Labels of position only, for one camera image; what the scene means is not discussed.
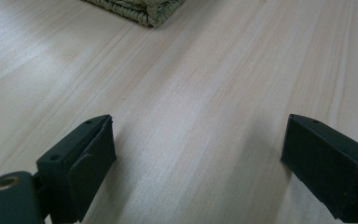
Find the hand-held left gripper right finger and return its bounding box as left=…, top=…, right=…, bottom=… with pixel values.
left=281, top=113, right=358, bottom=224

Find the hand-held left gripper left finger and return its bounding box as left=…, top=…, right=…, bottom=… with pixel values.
left=35, top=114, right=117, bottom=224

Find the woven straw basket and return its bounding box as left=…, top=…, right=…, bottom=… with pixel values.
left=82, top=0, right=187, bottom=28

